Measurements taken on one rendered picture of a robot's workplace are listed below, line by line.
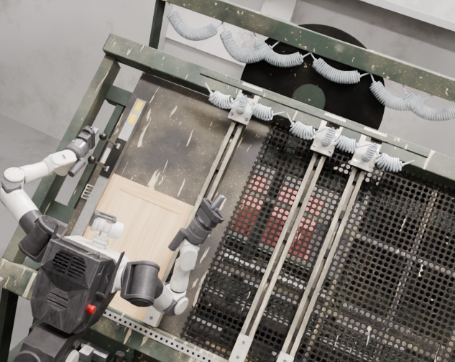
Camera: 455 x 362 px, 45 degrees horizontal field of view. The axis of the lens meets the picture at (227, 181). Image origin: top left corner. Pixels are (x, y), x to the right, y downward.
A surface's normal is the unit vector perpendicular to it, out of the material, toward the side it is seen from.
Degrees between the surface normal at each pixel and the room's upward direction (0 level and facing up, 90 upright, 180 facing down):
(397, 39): 90
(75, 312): 81
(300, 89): 90
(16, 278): 56
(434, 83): 90
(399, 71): 90
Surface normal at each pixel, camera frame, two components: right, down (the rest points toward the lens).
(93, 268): -0.18, -0.06
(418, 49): -0.33, 0.29
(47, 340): 0.15, -0.70
